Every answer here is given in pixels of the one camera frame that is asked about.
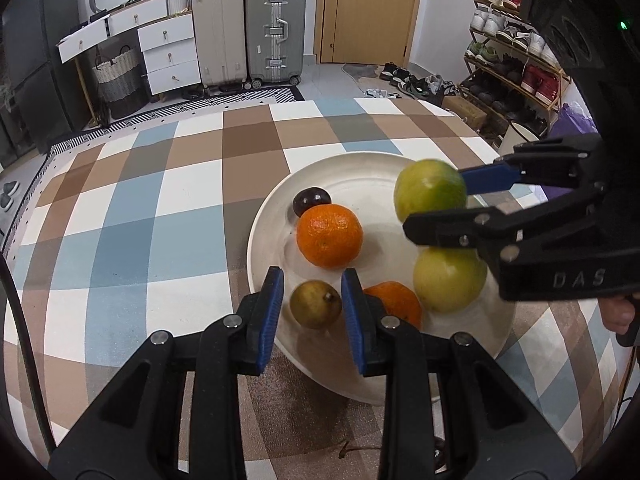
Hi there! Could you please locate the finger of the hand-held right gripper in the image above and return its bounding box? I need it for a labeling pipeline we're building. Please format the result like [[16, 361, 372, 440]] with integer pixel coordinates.
[[402, 182, 607, 261], [459, 135, 603, 195]]

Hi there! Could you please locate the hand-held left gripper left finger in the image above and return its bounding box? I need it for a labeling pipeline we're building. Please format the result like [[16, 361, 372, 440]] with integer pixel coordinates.
[[47, 266, 286, 480]]

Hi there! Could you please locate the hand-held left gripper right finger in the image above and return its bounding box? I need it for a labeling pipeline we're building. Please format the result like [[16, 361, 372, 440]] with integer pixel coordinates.
[[341, 268, 578, 480]]

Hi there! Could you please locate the brown-green round fruit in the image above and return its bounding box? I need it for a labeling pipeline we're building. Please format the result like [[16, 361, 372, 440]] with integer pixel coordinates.
[[290, 280, 343, 330]]

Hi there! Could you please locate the green guava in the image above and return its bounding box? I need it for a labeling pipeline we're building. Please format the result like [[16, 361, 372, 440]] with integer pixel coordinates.
[[413, 246, 488, 315], [394, 159, 468, 224]]

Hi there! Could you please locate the small orange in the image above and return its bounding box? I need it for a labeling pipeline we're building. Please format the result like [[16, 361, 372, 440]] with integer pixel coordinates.
[[363, 281, 423, 332]]

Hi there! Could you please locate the large orange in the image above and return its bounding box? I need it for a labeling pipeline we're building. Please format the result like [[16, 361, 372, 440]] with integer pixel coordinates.
[[296, 204, 364, 268]]

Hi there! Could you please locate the cream round plate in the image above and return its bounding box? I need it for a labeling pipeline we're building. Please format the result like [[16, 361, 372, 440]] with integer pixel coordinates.
[[246, 152, 516, 406]]

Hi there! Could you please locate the dark purple plum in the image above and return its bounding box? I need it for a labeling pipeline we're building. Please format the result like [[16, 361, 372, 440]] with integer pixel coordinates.
[[292, 186, 332, 219]]

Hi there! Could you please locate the person's right hand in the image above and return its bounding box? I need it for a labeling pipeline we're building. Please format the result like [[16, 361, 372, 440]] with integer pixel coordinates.
[[599, 296, 637, 334]]

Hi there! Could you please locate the white bucket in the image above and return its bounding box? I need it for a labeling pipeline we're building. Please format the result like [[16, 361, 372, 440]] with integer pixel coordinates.
[[498, 120, 541, 157]]

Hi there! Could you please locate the brown cardboard box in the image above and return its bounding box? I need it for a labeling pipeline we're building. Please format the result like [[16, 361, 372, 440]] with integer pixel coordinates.
[[442, 95, 489, 131]]

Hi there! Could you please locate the wooden shoe rack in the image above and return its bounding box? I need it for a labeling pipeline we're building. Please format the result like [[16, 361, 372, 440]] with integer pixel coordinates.
[[462, 0, 572, 137]]

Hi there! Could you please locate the purple bag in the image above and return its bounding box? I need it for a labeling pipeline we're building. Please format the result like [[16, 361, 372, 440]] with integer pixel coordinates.
[[545, 101, 599, 201]]

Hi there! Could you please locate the pile of loose dark shoes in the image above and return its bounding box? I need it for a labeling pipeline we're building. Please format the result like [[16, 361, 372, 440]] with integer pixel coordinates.
[[365, 61, 458, 102]]

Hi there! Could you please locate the small dry stem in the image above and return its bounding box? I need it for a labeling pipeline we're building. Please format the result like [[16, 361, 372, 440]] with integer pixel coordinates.
[[337, 439, 384, 459]]

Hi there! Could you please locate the checked tablecloth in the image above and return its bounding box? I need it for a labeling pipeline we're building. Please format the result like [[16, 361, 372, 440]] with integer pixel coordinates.
[[0, 97, 626, 480]]

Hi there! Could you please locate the small grey floor mat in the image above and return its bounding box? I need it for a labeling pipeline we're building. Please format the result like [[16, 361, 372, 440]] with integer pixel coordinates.
[[341, 62, 382, 82]]

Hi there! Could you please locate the wooden door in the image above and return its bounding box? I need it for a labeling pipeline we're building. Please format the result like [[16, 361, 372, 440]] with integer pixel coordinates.
[[314, 0, 427, 66]]

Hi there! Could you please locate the grey suitcase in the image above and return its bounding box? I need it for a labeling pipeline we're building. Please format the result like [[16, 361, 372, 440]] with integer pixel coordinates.
[[244, 0, 307, 89]]

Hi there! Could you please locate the white drawer cabinet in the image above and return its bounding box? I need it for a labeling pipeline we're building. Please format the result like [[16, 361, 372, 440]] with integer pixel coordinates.
[[137, 12, 203, 96]]

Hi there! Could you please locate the woven laundry basket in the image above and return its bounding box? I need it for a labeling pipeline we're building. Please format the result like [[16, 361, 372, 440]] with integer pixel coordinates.
[[91, 42, 147, 120]]

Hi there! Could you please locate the grey sneaker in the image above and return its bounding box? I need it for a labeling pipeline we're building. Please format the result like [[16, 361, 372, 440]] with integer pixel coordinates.
[[0, 181, 22, 209]]

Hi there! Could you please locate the beige suitcase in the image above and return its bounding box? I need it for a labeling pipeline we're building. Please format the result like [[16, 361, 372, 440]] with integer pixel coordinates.
[[191, 0, 249, 92]]

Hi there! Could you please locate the white desk with drawers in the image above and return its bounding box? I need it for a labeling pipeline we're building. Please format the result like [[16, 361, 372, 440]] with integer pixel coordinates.
[[56, 0, 169, 65]]

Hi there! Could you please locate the black refrigerator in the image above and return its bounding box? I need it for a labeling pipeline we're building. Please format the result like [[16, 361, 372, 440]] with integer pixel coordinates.
[[0, 0, 92, 155]]

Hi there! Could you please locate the black cable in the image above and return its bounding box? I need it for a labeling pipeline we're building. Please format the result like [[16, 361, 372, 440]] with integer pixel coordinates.
[[0, 257, 57, 455]]

